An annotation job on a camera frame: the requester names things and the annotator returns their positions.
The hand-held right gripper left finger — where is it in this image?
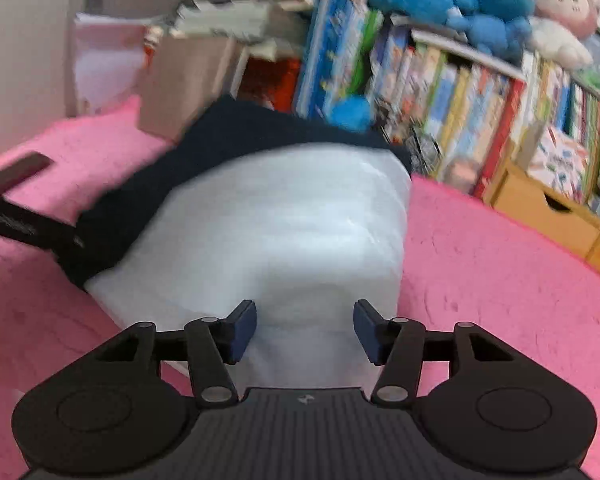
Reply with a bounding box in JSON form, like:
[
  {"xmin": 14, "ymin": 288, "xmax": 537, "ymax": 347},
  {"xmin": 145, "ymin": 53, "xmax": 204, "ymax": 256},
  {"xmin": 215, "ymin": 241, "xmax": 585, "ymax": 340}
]
[{"xmin": 92, "ymin": 300, "xmax": 258, "ymax": 407}]

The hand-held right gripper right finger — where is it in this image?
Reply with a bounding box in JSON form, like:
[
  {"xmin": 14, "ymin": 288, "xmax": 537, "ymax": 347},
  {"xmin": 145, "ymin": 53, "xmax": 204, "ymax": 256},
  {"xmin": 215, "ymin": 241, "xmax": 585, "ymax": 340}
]
[{"xmin": 354, "ymin": 299, "xmax": 518, "ymax": 407}]

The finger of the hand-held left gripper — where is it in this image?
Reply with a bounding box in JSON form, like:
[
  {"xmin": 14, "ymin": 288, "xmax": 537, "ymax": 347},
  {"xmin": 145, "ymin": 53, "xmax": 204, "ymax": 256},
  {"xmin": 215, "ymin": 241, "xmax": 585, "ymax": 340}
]
[{"xmin": 0, "ymin": 190, "xmax": 83, "ymax": 263}]

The navy and white jacket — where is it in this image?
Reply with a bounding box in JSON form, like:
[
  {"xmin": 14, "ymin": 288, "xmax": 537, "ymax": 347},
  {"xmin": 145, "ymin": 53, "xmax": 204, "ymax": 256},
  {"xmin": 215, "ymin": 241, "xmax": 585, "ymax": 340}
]
[{"xmin": 75, "ymin": 95, "xmax": 413, "ymax": 396}]

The pink bunny print blanket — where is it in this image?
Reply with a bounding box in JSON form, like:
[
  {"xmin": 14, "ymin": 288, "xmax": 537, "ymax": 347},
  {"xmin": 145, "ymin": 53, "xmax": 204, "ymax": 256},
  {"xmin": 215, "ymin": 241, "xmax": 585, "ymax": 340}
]
[{"xmin": 0, "ymin": 97, "xmax": 600, "ymax": 480}]

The black miniature bicycle model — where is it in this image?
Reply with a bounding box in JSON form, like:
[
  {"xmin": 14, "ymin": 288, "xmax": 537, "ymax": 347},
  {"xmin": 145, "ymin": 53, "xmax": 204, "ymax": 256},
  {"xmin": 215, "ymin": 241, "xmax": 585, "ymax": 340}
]
[{"xmin": 375, "ymin": 100, "xmax": 443, "ymax": 176}]

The wooden drawer box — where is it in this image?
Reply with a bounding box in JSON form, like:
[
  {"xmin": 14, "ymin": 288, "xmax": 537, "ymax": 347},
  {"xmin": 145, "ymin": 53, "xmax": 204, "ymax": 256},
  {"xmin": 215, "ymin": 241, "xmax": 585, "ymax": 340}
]
[{"xmin": 482, "ymin": 160, "xmax": 600, "ymax": 278}]

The blue plush ball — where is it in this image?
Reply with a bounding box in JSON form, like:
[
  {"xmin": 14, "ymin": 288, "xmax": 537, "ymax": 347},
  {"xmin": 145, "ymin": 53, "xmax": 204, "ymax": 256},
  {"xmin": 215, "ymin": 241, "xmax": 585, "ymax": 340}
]
[{"xmin": 330, "ymin": 95, "xmax": 373, "ymax": 133}]

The row of colourful books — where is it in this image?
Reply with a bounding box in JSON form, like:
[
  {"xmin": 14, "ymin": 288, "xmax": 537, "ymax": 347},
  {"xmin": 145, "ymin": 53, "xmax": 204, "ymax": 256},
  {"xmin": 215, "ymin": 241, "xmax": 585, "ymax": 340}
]
[{"xmin": 295, "ymin": 0, "xmax": 600, "ymax": 226}]

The stack of papers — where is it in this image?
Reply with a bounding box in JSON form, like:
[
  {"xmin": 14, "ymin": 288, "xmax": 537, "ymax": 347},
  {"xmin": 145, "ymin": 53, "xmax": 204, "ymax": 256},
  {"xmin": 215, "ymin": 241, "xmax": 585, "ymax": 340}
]
[{"xmin": 170, "ymin": 0, "xmax": 316, "ymax": 61}]

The pink and white bunny plush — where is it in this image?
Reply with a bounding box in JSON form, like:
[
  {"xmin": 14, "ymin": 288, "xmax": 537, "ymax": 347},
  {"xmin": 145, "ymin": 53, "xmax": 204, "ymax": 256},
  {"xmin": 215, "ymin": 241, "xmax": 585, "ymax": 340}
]
[{"xmin": 522, "ymin": 0, "xmax": 600, "ymax": 71}]

